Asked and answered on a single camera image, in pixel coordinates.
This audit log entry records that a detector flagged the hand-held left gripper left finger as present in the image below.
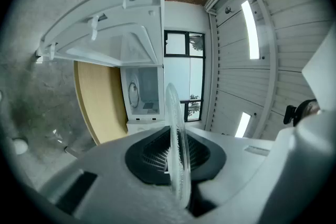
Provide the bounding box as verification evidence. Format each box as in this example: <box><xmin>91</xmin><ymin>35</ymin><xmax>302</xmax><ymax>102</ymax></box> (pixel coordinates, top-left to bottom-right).
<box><xmin>39</xmin><ymin>125</ymin><xmax>196</xmax><ymax>224</ymax></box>

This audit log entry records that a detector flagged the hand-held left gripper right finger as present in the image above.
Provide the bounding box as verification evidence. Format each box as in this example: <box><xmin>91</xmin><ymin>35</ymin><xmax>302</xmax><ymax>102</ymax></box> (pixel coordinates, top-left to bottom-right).
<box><xmin>186</xmin><ymin>126</ymin><xmax>278</xmax><ymax>218</ymax></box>

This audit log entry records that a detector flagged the short ceiling light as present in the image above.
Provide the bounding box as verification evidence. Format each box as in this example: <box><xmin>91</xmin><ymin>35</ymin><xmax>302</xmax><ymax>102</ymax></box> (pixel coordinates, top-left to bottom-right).
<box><xmin>234</xmin><ymin>111</ymin><xmax>252</xmax><ymax>138</ymax></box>

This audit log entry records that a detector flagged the white microwave oven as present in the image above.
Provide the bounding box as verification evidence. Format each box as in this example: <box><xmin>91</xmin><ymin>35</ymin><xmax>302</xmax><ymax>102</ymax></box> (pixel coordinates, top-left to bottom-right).
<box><xmin>119</xmin><ymin>64</ymin><xmax>172</xmax><ymax>137</ymax></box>

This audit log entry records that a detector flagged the wooden table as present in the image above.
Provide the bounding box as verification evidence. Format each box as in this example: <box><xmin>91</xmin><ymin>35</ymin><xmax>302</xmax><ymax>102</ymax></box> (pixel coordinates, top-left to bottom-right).
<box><xmin>73</xmin><ymin>60</ymin><xmax>130</xmax><ymax>146</ymax></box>

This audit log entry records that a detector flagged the black framed window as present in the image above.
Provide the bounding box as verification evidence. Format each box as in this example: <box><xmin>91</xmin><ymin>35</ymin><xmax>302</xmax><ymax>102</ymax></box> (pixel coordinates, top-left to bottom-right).
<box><xmin>164</xmin><ymin>29</ymin><xmax>206</xmax><ymax>123</ymax></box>

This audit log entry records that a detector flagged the long ceiling light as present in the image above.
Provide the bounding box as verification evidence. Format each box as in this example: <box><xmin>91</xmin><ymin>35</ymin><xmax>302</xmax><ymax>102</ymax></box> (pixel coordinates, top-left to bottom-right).
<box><xmin>240</xmin><ymin>0</ymin><xmax>261</xmax><ymax>60</ymax></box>

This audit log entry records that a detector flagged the white microwave door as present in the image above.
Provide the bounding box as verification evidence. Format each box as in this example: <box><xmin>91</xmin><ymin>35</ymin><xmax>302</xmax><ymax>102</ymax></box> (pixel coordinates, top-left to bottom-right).
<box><xmin>36</xmin><ymin>0</ymin><xmax>165</xmax><ymax>68</ymax></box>

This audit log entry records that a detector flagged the black head-worn camera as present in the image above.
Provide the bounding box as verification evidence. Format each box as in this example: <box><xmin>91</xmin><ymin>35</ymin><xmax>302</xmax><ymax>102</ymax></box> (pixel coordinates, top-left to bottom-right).
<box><xmin>282</xmin><ymin>104</ymin><xmax>299</xmax><ymax>127</ymax></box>

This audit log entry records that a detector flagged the black roller ring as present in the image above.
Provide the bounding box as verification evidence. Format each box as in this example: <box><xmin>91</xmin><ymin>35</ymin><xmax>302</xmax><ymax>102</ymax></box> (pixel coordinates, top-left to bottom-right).
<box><xmin>128</xmin><ymin>81</ymin><xmax>140</xmax><ymax>109</ymax></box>

